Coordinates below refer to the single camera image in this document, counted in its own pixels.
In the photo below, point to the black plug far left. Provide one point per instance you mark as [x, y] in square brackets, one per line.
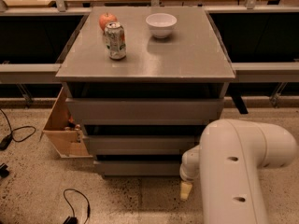
[4, 172]

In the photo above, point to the crumpled silver soda can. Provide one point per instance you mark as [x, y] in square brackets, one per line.
[115, 40]

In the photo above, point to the cardboard box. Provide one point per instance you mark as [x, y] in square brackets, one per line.
[66, 140]

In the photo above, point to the grey metal rail right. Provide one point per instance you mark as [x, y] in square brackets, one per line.
[266, 72]

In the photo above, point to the grey bottom drawer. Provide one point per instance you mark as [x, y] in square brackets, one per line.
[137, 168]

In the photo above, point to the grey drawer cabinet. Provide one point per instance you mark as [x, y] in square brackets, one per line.
[189, 64]

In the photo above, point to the grey middle drawer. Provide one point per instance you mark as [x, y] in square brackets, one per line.
[140, 145]

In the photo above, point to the grey metal rail left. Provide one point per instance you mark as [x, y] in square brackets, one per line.
[29, 73]

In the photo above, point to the grey metal rail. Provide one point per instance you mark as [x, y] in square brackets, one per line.
[29, 73]
[266, 72]

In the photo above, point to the red apple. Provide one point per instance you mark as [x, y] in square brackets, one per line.
[105, 18]

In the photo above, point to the grey drawer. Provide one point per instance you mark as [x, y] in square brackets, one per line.
[140, 145]
[145, 111]
[137, 168]

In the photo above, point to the grey top drawer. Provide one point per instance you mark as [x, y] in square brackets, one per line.
[145, 111]

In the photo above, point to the white ceramic bowl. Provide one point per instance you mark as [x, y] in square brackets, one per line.
[161, 25]

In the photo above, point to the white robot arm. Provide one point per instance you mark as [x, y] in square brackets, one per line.
[227, 160]

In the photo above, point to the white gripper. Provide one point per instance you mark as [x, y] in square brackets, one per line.
[187, 173]

